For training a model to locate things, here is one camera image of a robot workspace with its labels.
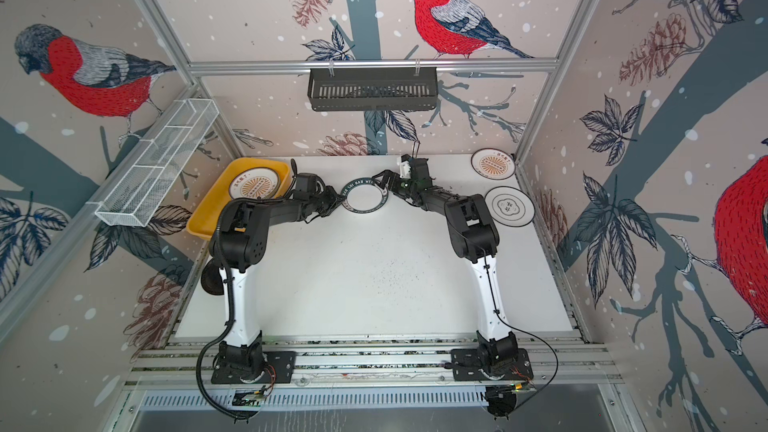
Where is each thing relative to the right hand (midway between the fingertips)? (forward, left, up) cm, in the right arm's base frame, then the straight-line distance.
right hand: (380, 184), depth 105 cm
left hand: (-4, +12, -2) cm, 13 cm away
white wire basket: (-26, +56, +26) cm, 67 cm away
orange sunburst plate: (+2, +48, -2) cm, 48 cm away
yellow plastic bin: (-15, +61, -3) cm, 62 cm away
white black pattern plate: (-3, -47, -8) cm, 48 cm away
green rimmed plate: (-2, +6, -5) cm, 8 cm away
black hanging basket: (+27, +3, +22) cm, 35 cm away
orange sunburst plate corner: (+17, -44, -7) cm, 48 cm away
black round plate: (-35, +49, -4) cm, 60 cm away
